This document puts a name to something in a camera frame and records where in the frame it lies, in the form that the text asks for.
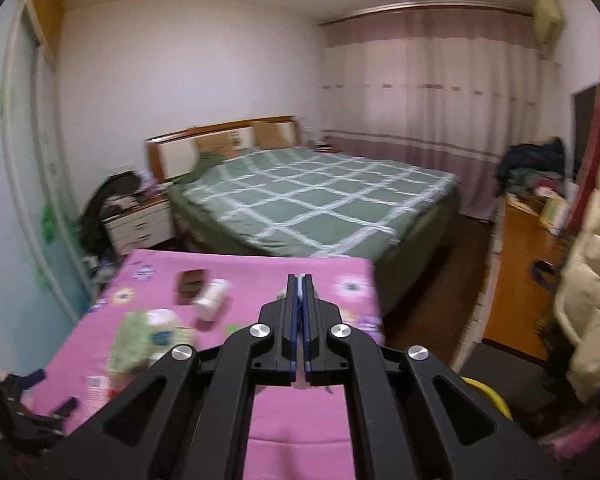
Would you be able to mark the clear jar with green band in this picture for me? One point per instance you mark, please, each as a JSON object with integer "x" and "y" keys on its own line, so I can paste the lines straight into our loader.
{"x": 130, "y": 342}

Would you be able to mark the dark green garment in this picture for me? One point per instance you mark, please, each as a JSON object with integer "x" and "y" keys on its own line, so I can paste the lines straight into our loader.
{"x": 205, "y": 165}

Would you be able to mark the white cylindrical bottle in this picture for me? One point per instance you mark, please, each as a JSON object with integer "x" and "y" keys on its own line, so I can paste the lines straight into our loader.
{"x": 211, "y": 300}

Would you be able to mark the pink fabric item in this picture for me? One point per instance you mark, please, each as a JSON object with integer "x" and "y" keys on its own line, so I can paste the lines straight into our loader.
{"x": 575, "y": 435}

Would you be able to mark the pink floral tablecloth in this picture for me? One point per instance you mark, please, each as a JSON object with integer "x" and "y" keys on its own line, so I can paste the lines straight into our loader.
{"x": 145, "y": 270}

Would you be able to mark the pile of dark clothes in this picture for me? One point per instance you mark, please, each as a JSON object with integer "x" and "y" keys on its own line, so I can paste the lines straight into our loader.
{"x": 530, "y": 165}

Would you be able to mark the black clothing heap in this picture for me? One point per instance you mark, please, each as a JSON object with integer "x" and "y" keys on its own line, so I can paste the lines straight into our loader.
{"x": 100, "y": 205}

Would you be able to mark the brown snack packet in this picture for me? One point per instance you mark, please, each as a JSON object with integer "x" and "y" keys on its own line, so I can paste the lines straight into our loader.
{"x": 190, "y": 285}

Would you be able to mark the cream puffy jacket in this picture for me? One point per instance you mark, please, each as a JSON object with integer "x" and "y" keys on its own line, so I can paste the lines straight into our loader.
{"x": 590, "y": 285}

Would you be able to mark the orange wooden cabinet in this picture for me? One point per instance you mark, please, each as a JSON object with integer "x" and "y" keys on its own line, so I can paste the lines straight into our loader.
{"x": 520, "y": 285}

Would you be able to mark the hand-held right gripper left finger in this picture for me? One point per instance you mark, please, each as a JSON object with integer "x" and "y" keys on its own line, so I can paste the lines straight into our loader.
{"x": 293, "y": 330}

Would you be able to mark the wooden bed headboard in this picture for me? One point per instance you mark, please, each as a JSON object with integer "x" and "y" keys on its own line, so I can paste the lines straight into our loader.
{"x": 180, "y": 152}

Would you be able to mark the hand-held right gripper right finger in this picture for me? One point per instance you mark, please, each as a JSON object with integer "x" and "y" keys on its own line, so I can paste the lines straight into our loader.
{"x": 306, "y": 330}

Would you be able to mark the dark flat screen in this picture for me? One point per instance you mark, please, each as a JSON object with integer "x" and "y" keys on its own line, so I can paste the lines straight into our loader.
{"x": 586, "y": 125}

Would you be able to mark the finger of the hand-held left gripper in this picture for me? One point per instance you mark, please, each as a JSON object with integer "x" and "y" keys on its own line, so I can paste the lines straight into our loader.
{"x": 65, "y": 406}
{"x": 32, "y": 375}

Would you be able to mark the bed with green plaid sheet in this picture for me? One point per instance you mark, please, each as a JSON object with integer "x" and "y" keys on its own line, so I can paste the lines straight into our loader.
{"x": 310, "y": 195}

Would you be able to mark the light green box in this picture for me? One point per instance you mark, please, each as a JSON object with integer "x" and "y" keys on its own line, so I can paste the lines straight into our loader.
{"x": 555, "y": 212}

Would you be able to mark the wall air conditioner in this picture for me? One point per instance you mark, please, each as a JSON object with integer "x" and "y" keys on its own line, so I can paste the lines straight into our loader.
{"x": 549, "y": 20}

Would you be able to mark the pink and white curtain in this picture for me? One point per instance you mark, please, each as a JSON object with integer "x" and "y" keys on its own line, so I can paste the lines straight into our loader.
{"x": 420, "y": 110}

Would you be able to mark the wardrobe with pale sliding doors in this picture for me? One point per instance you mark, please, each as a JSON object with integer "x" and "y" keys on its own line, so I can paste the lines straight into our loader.
{"x": 20, "y": 160}

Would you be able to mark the white nightstand with wooden top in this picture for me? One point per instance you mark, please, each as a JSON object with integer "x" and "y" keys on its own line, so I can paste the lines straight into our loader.
{"x": 140, "y": 225}

